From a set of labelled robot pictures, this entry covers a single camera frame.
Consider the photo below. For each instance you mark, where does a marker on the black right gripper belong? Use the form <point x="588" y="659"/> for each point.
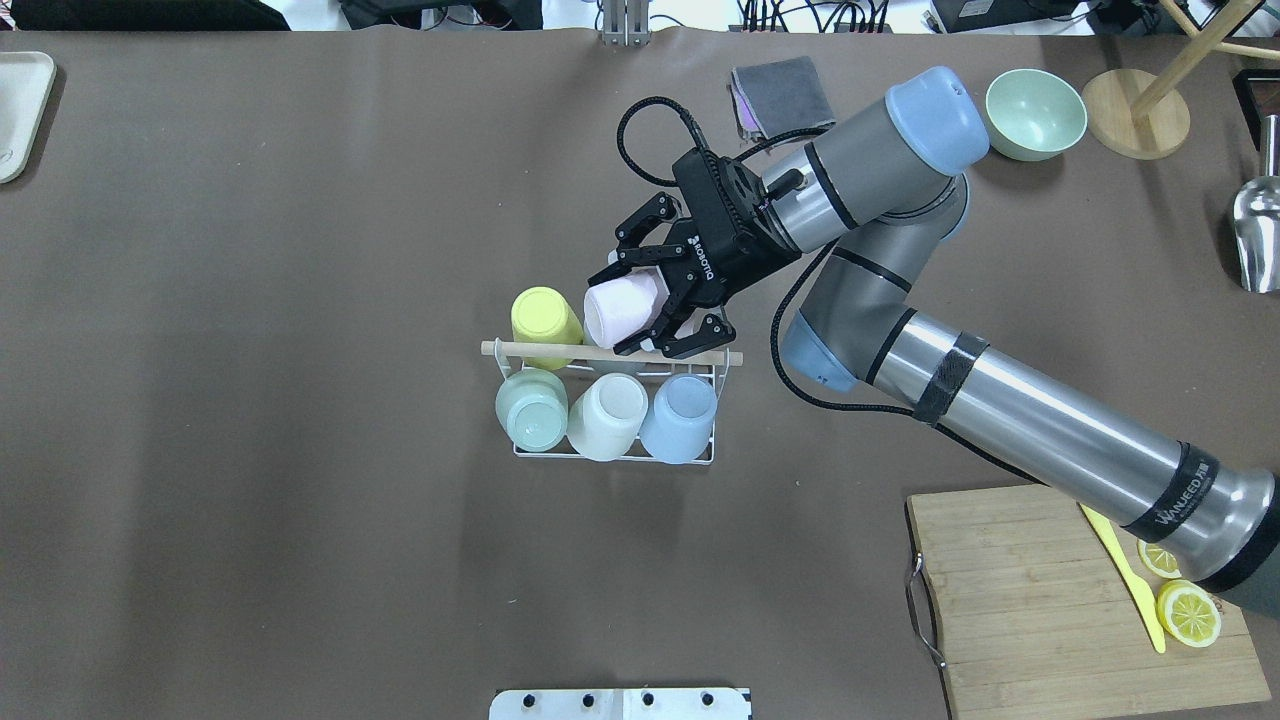
<point x="722" y="262"/>

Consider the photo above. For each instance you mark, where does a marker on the pink cup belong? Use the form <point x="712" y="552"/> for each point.
<point x="614" y="310"/>

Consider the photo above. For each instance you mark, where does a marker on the mint green cup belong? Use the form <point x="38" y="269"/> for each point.
<point x="532" y="408"/>

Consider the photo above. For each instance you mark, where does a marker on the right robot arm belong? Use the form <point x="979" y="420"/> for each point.
<point x="871" y="198"/>

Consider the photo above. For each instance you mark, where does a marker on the yellow cup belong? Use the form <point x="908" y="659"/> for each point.
<point x="542" y="315"/>

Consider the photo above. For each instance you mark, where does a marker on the light blue cup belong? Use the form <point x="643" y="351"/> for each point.
<point x="679" y="422"/>

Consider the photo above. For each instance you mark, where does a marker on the white cup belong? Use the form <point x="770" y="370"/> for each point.
<point x="604" y="422"/>

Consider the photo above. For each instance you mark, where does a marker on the purple cloth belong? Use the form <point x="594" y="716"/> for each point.
<point x="748" y="125"/>

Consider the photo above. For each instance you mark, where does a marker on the grey folded cloth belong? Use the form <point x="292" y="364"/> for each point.
<point x="784" y="95"/>

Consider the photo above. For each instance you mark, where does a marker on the mint green bowl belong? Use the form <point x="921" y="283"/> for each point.
<point x="1032" y="115"/>

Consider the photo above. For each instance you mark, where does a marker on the wooden mug tree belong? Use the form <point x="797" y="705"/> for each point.
<point x="1143" y="117"/>

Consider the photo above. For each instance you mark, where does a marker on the yellow plastic knife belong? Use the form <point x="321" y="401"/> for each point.
<point x="1138" y="589"/>

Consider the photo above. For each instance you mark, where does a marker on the bamboo cutting board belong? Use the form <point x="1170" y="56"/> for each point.
<point x="1034" y="622"/>

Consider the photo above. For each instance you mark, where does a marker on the lemon slice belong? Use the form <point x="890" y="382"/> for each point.
<point x="1188" y="613"/>
<point x="1158" y="560"/>

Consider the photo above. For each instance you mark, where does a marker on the metal scoop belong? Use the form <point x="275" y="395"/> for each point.
<point x="1255" y="217"/>

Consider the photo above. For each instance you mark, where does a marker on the cream tray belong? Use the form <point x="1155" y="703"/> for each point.
<point x="26" y="84"/>

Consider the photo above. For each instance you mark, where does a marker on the white wire cup holder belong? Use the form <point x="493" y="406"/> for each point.
<point x="579" y="366"/>

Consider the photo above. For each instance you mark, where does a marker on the aluminium frame post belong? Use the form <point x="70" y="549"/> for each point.
<point x="625" y="23"/>

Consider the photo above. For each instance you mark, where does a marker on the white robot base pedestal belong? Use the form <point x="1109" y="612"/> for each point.
<point x="623" y="703"/>

